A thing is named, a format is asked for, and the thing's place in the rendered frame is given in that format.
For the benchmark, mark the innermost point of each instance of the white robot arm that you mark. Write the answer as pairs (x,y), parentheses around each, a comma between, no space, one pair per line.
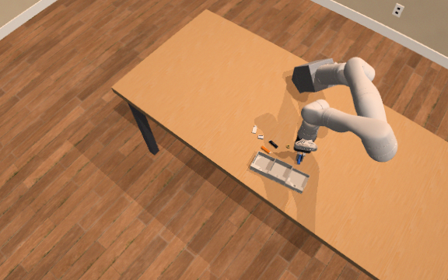
(371,123)

